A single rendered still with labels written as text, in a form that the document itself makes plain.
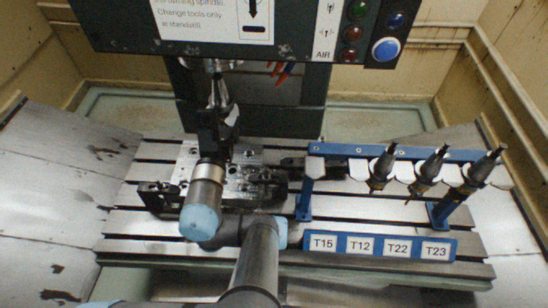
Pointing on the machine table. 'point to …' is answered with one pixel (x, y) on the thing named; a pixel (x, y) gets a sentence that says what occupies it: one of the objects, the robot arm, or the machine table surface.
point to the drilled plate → (243, 199)
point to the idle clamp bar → (304, 166)
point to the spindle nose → (209, 64)
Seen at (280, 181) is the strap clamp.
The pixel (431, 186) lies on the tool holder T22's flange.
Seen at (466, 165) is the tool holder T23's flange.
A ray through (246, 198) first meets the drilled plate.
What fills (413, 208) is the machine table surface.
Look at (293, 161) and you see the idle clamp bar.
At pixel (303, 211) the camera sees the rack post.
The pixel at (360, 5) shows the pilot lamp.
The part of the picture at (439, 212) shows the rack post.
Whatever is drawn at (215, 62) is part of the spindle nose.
